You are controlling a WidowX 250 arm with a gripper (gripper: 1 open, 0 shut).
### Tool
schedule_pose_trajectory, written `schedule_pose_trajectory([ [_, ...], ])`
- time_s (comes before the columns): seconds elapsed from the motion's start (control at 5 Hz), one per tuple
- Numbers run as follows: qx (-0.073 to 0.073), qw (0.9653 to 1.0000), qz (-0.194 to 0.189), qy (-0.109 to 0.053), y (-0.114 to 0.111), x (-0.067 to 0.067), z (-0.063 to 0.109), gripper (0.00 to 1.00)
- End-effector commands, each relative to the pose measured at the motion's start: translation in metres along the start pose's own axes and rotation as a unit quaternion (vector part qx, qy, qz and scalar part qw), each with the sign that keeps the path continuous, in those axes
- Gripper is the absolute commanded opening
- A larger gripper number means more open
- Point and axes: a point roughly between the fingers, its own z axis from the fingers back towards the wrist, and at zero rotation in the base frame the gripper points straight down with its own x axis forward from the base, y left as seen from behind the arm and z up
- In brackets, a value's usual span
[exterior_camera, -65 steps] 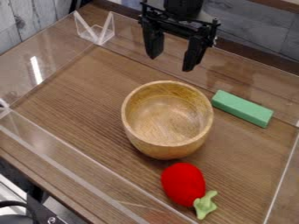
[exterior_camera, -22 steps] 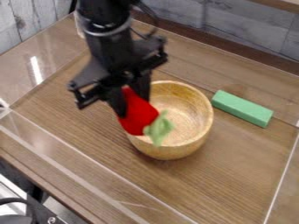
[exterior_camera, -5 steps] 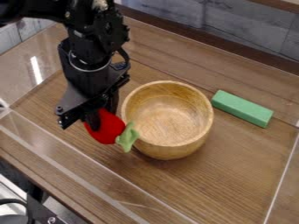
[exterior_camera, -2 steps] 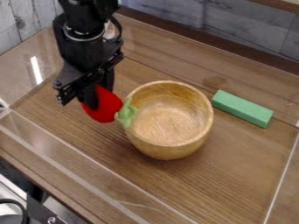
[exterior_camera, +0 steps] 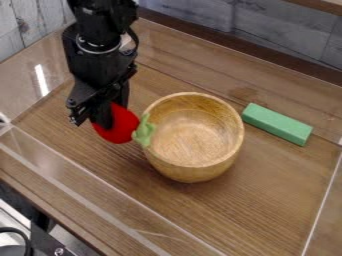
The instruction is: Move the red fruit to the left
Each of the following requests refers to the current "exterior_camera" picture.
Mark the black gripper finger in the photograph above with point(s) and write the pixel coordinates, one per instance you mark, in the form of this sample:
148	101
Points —
102	115
122	94

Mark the green rectangular block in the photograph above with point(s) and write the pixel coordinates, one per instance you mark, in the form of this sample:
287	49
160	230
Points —
277	124

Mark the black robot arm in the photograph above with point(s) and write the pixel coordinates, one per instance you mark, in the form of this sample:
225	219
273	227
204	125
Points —
104	20

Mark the clear acrylic tray walls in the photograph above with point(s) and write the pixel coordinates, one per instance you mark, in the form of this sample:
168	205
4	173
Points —
276	205

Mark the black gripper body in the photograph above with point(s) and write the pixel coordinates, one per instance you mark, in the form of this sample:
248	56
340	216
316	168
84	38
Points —
98	68

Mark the red plush strawberry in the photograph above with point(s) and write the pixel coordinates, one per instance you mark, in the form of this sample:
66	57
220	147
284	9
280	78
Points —
128	127

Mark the wooden bowl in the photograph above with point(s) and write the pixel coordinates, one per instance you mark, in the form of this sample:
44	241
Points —
199	137

